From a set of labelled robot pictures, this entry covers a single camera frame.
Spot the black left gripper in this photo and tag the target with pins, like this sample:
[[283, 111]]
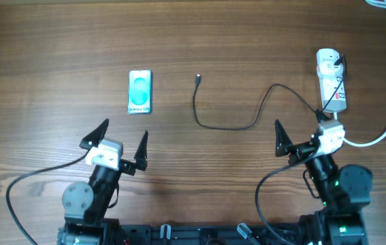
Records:
[[129, 167]]

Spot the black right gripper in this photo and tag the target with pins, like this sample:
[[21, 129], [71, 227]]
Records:
[[285, 146]]

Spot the turquoise screen smartphone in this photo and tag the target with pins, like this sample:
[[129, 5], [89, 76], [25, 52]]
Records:
[[140, 92]]

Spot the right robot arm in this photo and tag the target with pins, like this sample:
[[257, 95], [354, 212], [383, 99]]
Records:
[[344, 191]]

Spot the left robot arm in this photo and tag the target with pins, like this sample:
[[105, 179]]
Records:
[[86, 203]]

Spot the white USB charger plug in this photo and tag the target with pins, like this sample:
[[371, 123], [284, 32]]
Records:
[[327, 68]]

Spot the white power strip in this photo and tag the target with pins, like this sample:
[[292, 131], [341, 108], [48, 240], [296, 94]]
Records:
[[333, 96]]

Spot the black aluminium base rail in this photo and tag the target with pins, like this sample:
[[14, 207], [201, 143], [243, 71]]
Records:
[[166, 234]]

